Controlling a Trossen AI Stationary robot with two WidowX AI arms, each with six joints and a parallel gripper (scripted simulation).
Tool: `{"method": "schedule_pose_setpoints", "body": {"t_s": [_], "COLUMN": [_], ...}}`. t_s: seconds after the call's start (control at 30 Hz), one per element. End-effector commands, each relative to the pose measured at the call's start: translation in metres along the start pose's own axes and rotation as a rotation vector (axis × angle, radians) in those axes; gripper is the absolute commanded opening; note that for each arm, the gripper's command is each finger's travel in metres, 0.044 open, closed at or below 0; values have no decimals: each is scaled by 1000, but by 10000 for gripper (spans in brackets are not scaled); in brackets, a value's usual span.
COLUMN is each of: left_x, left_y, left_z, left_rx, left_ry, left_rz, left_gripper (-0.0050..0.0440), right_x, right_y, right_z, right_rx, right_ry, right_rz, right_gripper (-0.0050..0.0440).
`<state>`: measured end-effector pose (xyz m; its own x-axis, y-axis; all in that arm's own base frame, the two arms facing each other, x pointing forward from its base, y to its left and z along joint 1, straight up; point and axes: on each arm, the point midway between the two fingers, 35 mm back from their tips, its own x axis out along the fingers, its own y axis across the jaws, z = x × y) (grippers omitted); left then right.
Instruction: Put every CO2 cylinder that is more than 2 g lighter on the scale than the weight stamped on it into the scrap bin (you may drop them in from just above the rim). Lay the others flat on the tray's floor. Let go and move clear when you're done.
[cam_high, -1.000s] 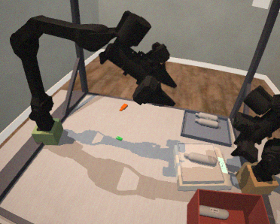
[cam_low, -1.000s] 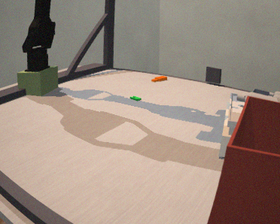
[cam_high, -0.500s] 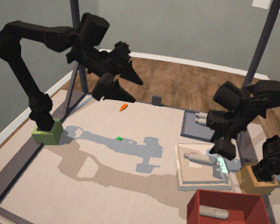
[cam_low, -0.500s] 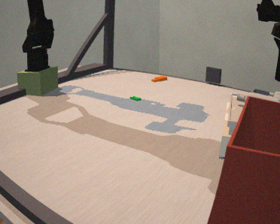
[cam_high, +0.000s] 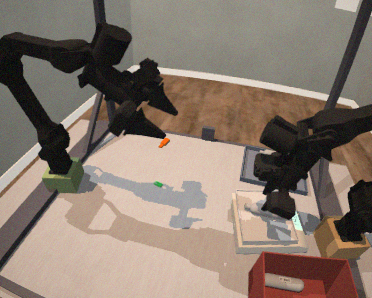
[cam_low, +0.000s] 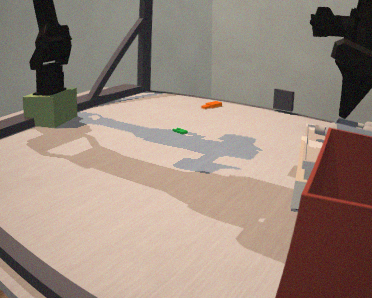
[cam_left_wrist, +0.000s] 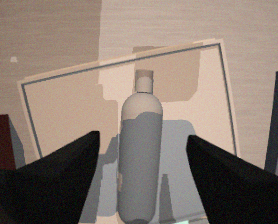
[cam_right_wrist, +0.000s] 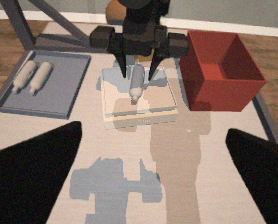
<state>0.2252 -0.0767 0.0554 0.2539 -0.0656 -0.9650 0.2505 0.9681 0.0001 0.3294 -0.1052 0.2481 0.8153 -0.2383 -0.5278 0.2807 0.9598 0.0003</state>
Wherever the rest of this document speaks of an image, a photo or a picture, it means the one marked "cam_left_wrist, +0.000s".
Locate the light grey open tray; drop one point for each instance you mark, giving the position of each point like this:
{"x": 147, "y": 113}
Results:
{"x": 271, "y": 162}

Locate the red open box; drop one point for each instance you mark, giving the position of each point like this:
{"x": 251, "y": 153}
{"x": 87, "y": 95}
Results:
{"x": 6, "y": 150}

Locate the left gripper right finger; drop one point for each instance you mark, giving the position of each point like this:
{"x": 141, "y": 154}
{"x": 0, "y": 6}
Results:
{"x": 232, "y": 190}

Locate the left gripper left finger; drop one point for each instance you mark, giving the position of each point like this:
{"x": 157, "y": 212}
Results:
{"x": 53, "y": 189}

